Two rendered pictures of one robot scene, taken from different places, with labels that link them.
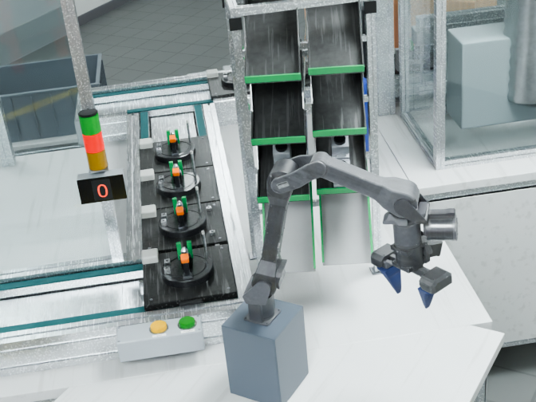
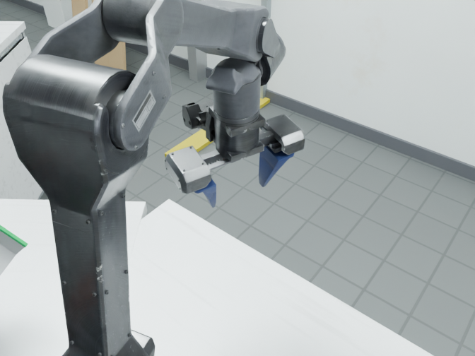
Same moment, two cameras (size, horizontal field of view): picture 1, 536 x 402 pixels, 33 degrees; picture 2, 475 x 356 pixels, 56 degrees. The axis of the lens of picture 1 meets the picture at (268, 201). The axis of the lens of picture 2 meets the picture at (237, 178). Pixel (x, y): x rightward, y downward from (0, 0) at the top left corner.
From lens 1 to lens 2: 1.72 m
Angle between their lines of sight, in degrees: 67
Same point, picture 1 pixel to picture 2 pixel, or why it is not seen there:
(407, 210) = (271, 38)
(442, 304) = not seen: hidden behind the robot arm
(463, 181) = not seen: outside the picture
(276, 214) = (113, 224)
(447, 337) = (151, 243)
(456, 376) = (218, 253)
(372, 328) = not seen: hidden behind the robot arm
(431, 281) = (299, 131)
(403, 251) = (257, 121)
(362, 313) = (51, 318)
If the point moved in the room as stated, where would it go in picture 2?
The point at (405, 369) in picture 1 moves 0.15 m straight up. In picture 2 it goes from (188, 298) to (182, 244)
